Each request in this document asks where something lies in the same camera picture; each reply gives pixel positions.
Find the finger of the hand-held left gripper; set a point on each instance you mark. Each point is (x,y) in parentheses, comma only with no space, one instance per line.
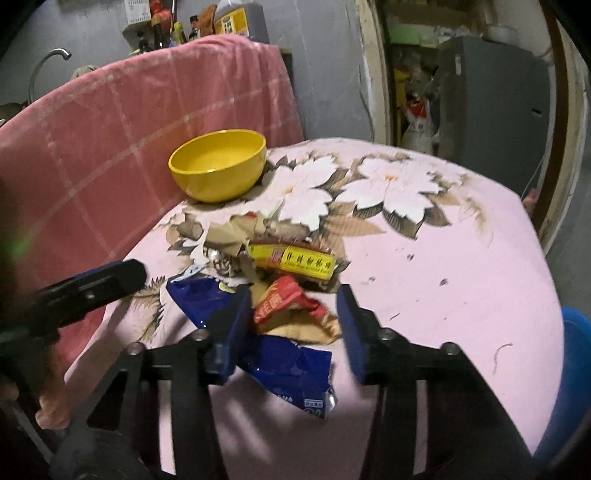
(92,290)

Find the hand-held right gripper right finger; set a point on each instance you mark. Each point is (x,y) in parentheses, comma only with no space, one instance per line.
(353,339)

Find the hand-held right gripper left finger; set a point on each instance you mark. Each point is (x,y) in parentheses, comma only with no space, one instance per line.
(231,332)

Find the blue snack wrapper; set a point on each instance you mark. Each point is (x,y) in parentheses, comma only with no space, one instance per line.
(286,364)

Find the red and tan wrapper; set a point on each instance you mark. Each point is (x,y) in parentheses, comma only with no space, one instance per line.
(286,300)

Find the yellow and red sausage wrapper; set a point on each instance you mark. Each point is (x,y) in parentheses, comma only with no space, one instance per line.
(295,261)

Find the blue plastic bucket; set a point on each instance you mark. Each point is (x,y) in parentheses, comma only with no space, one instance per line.
(572,369)

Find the person's left hand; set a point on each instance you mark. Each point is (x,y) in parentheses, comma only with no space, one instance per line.
(51,410)

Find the torn brown paper scrap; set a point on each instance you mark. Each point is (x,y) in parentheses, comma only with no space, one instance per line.
(226,235)

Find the pink floral table cloth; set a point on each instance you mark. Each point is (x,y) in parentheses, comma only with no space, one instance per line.
(438,277)

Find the pink checked towel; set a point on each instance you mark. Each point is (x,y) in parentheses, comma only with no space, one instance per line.
(115,138)

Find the yellow plastic bowl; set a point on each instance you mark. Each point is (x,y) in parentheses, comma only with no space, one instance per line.
(217,170)

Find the metal faucet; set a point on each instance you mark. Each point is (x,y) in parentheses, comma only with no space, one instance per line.
(37,74)

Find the grey rag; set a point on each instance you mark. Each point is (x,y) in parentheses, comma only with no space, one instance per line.
(85,71)

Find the red and white bottle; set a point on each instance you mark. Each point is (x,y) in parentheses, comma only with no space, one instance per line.
(418,124)

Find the grey cabinet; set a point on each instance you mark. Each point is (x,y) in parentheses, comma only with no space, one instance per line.
(489,101)

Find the cluster of condiment bottles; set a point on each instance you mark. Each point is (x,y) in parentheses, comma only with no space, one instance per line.
(180,27)

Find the small white box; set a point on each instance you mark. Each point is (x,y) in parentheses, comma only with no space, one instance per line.
(137,11)

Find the large cooking oil bottle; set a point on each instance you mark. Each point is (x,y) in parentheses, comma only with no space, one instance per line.
(240,23)

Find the green plastic container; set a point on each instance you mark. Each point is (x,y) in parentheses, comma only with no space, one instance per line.
(413,34)

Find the cream door frame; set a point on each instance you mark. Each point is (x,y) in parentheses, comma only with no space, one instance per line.
(374,69)

